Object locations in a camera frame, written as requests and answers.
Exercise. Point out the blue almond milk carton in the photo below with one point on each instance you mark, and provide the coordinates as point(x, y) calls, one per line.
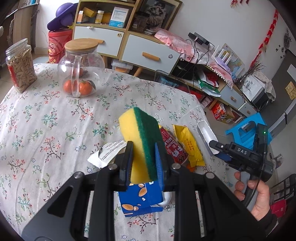
point(140, 199)

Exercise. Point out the long low tv cabinet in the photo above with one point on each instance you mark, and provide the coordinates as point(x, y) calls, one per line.
point(205, 79)

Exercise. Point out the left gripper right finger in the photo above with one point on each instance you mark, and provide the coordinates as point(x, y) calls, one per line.
point(162, 166)

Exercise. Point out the red gift box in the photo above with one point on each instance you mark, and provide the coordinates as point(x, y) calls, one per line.
point(57, 40)

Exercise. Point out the wooden cabinet with drawers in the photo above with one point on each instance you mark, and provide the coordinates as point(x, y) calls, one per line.
point(123, 28)

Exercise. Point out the framed picture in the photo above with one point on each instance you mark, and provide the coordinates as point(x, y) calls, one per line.
point(161, 13)

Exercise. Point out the white plastic bottle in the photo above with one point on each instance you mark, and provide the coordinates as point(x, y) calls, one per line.
point(106, 154)

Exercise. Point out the orange fruit in teapot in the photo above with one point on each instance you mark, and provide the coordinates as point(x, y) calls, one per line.
point(85, 88)

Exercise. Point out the floral tablecloth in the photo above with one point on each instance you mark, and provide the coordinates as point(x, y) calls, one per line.
point(46, 136)

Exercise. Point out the orange peel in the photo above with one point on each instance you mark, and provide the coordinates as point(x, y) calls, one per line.
point(191, 169)

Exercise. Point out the yellow green sponge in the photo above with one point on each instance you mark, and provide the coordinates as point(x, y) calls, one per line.
point(143, 130)

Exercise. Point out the white paper tray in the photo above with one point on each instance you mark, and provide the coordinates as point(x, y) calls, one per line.
point(208, 136)

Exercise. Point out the red drink can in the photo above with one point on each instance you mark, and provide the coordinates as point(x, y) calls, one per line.
point(173, 147)

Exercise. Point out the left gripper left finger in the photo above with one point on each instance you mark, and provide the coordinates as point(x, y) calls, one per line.
point(125, 170)

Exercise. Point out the blue plastic stool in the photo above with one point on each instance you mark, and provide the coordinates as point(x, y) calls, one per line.
point(244, 132)

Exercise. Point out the purple hat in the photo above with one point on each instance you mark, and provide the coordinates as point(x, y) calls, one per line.
point(65, 15)

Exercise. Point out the yellow snack wrapper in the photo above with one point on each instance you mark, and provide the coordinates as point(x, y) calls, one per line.
point(186, 138)

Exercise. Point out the plastic jar of seeds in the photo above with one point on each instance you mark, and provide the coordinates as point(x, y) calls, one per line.
point(20, 65)

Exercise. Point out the pink cloth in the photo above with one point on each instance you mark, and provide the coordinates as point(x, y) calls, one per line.
point(188, 52)

